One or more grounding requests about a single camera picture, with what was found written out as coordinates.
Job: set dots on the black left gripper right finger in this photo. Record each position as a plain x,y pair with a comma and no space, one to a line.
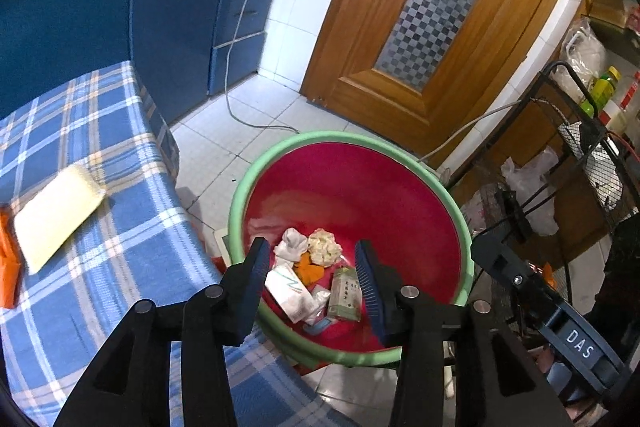
497,382

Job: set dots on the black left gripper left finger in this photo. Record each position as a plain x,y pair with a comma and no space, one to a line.
127,382

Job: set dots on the pale green small carton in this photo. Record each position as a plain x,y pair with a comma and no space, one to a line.
345,301

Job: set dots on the white teal medicine box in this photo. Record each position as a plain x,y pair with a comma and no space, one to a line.
289,293

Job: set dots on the yellow sponge cloth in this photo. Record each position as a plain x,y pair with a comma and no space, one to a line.
45,223

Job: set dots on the blue small wrapper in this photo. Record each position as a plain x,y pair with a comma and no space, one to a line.
319,327

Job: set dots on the orange paper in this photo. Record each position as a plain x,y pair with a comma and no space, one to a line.
307,272

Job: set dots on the cream paper ball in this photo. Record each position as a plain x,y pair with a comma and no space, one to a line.
323,249

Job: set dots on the white tissue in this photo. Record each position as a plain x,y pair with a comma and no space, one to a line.
292,246

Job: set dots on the blue kitchen cabinets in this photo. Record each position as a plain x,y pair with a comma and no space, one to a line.
183,51

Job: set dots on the blue plaid tablecloth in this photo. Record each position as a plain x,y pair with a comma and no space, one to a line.
138,244

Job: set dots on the orange folded plastic bag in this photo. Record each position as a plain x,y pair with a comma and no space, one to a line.
10,261

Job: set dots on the red bin with green rim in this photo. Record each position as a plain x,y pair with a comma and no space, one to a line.
356,187

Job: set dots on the green drink bottle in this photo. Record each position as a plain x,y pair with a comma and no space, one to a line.
602,91

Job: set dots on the white plastic bag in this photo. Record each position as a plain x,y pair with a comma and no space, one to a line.
583,51

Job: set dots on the wooden door with glass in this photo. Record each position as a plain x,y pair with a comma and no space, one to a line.
418,72

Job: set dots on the black wire rack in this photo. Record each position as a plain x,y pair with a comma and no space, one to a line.
593,186

